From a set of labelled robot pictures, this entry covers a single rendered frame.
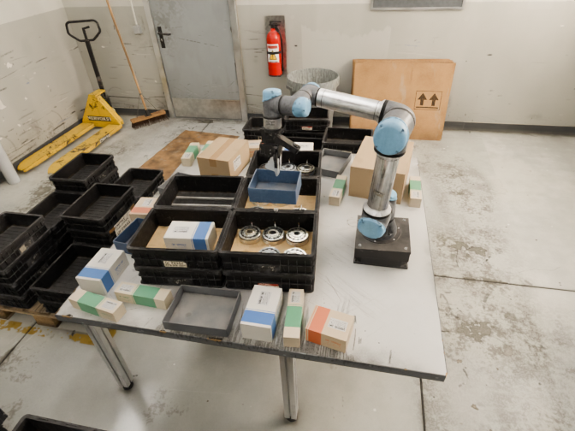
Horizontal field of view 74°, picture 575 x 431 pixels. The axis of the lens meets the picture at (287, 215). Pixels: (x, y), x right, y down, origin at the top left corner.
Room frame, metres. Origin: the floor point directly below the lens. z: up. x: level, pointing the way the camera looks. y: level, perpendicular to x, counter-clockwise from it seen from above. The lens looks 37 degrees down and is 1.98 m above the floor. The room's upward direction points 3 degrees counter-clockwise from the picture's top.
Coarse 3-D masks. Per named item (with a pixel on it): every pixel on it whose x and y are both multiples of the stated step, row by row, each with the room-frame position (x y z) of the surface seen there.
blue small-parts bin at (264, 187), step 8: (256, 168) 1.45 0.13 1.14; (256, 176) 1.43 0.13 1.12; (264, 176) 1.45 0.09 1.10; (272, 176) 1.44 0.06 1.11; (280, 176) 1.43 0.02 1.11; (288, 176) 1.42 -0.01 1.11; (296, 176) 1.42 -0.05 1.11; (256, 184) 1.42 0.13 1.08; (264, 184) 1.43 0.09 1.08; (272, 184) 1.43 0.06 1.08; (280, 184) 1.42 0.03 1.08; (288, 184) 1.42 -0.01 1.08; (296, 184) 1.41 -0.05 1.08; (248, 192) 1.31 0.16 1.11; (256, 192) 1.30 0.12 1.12; (264, 192) 1.30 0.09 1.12; (272, 192) 1.29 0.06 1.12; (280, 192) 1.28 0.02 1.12; (288, 192) 1.27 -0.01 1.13; (296, 192) 1.28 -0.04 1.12; (256, 200) 1.31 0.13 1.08; (264, 200) 1.30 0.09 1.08; (272, 200) 1.29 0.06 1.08; (280, 200) 1.28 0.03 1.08; (288, 200) 1.28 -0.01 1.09; (296, 200) 1.28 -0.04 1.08
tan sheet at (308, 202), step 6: (300, 198) 1.65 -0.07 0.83; (306, 198) 1.65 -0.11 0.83; (312, 198) 1.65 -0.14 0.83; (246, 204) 1.62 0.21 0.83; (252, 204) 1.62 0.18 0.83; (270, 204) 1.61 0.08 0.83; (288, 204) 1.60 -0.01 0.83; (294, 204) 1.60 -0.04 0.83; (300, 204) 1.60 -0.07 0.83; (306, 204) 1.60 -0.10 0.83; (312, 204) 1.59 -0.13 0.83
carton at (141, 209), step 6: (144, 198) 1.81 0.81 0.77; (150, 198) 1.81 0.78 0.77; (156, 198) 1.81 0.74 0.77; (138, 204) 1.76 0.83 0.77; (144, 204) 1.75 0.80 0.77; (150, 204) 1.75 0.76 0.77; (132, 210) 1.70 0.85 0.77; (138, 210) 1.70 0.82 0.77; (144, 210) 1.69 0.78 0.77; (132, 216) 1.67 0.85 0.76; (138, 216) 1.67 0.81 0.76; (144, 216) 1.66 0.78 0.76
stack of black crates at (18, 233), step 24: (0, 216) 1.98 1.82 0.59; (24, 216) 1.98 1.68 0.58; (0, 240) 1.85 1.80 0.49; (24, 240) 1.78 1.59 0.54; (48, 240) 1.91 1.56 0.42; (0, 264) 1.59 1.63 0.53; (24, 264) 1.70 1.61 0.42; (48, 264) 1.83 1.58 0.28; (0, 288) 1.61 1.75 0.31; (24, 288) 1.62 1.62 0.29
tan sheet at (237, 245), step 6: (234, 240) 1.34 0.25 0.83; (234, 246) 1.30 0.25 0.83; (240, 246) 1.30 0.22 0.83; (246, 246) 1.30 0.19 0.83; (252, 246) 1.29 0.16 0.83; (258, 246) 1.29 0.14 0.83; (264, 246) 1.29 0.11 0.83; (270, 246) 1.29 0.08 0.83; (276, 246) 1.28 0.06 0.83; (282, 246) 1.28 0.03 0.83; (288, 246) 1.28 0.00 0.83; (300, 246) 1.28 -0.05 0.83; (306, 246) 1.27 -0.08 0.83; (282, 252) 1.24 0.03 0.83; (306, 252) 1.24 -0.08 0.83
